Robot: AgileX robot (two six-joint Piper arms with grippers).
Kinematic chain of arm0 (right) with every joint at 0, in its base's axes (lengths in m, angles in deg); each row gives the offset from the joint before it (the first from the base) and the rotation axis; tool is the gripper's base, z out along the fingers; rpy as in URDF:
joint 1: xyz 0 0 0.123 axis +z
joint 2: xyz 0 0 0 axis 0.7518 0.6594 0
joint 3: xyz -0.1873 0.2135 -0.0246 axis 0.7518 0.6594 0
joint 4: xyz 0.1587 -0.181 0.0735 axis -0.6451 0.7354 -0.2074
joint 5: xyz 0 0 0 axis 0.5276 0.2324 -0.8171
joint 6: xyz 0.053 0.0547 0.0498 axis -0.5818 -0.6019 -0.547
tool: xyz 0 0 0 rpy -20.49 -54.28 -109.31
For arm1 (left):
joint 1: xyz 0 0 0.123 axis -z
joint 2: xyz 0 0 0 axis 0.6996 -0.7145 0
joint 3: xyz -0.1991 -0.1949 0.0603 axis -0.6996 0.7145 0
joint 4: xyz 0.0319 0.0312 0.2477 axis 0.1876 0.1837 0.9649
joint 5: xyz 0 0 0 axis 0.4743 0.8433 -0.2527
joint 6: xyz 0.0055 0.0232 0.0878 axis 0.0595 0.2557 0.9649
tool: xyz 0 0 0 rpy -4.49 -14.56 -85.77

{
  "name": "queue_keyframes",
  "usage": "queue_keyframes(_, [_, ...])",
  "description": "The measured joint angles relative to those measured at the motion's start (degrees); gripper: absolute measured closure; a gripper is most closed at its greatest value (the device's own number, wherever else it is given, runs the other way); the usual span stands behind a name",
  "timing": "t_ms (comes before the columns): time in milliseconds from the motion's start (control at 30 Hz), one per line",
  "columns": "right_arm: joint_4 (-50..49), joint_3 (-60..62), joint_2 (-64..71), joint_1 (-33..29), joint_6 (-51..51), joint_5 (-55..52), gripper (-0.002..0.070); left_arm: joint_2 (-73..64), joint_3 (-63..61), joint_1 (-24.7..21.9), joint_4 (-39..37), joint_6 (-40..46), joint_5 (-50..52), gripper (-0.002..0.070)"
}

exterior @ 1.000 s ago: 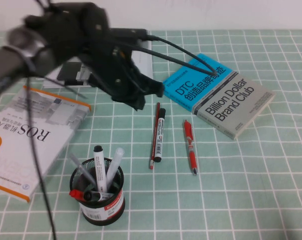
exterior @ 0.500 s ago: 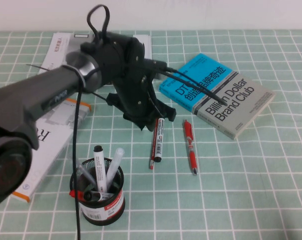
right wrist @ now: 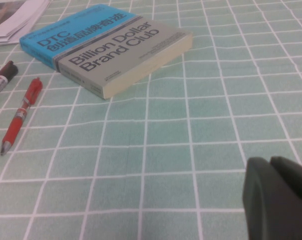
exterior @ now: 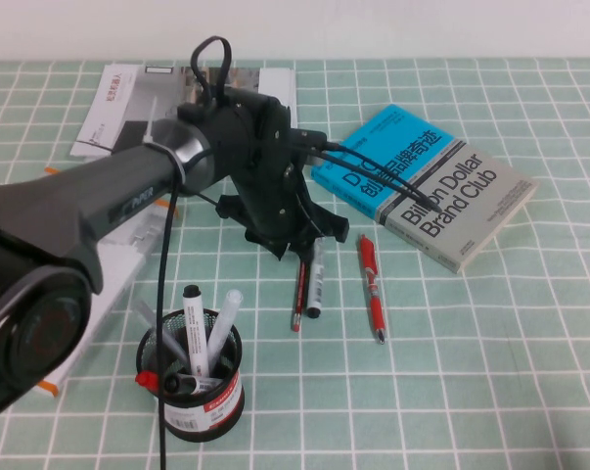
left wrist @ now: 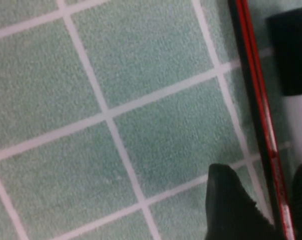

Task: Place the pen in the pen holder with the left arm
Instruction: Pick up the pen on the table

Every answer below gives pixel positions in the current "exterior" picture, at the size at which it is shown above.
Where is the black camera cable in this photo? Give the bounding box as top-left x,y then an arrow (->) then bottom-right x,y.
293,145 -> 442,212
318,138 -> 445,212

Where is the long black hanging cable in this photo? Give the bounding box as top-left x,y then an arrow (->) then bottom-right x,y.
154,161 -> 184,470

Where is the upright white marker black cap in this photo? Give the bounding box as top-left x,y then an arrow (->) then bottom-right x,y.
182,284 -> 213,379

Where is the white orange ROS book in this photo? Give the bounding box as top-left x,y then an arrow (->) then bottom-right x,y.
35,166 -> 180,399

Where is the white brochure with red title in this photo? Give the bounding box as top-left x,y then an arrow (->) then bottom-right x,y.
69,63 -> 145,159

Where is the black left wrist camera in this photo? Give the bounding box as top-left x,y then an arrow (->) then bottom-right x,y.
288,126 -> 328,151

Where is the green checked tablecloth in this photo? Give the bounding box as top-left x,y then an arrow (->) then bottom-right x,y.
0,58 -> 590,470

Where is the short black capped marker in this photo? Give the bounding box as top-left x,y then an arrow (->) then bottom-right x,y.
163,372 -> 225,397

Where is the translucent white pen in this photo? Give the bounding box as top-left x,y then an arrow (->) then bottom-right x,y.
204,288 -> 245,378

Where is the black looped cable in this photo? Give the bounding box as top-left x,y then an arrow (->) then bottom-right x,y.
190,34 -> 234,107

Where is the blue grey Billion Dollar book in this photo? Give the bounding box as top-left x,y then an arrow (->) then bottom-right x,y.
309,104 -> 540,275

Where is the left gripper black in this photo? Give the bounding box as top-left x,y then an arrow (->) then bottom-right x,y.
176,90 -> 350,266

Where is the stack of brochures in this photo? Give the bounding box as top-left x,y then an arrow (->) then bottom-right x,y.
109,66 -> 298,148

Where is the black mesh pen holder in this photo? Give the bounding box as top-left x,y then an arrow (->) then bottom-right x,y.
136,308 -> 247,445

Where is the red capped marker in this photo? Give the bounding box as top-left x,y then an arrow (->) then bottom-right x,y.
134,369 -> 162,391

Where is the red black pencil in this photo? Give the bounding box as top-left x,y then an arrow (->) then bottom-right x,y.
290,258 -> 309,334

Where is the red gel pen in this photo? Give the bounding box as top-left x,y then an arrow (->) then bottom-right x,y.
357,233 -> 387,346

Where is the white marker with barcode label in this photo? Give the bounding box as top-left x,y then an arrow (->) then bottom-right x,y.
305,240 -> 327,321

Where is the grey pen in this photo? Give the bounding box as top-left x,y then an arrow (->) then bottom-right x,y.
132,299 -> 192,373

